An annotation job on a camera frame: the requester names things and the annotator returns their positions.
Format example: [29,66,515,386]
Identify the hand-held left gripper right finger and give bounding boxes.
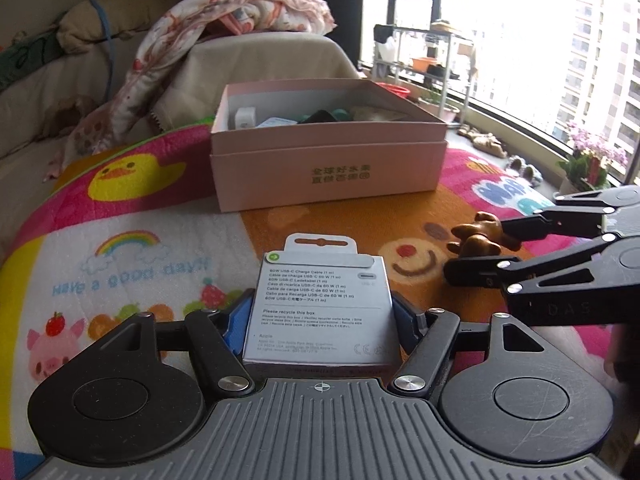
[391,294,541,400]

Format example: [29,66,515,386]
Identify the blue cable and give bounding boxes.
[90,0,115,106]

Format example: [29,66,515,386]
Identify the pink flowering potted plant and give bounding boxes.
[555,120,628,193]

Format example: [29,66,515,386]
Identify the metal balcony rack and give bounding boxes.
[372,21,476,111]

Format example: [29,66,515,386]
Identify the colourful cartoon play mat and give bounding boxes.
[0,122,640,480]

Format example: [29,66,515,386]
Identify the green printed cushion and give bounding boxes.
[0,34,63,92]

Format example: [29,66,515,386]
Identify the floral pink white blanket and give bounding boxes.
[45,0,337,181]

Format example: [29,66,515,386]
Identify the beige sofa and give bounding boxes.
[0,0,166,166]

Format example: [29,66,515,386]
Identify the green potted plant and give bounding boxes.
[417,87,461,124]

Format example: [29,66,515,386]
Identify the white cable package box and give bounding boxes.
[241,232,396,368]

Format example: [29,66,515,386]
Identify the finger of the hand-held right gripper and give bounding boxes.
[442,232,640,329]
[499,185,640,252]

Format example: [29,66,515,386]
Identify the grey plush slippers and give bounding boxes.
[505,156,544,189]

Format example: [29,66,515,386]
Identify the brown toy animal figurine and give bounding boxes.
[450,211,503,261]

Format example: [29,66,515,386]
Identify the tan plush toy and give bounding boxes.
[457,125,509,159]

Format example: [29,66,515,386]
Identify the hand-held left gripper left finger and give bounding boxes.
[115,294,257,395]

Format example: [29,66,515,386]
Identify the beige cloth cover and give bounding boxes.
[150,34,368,133]

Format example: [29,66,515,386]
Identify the red basin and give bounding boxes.
[372,81,412,102]

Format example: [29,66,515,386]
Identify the pink cardboard box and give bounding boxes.
[209,79,449,213]

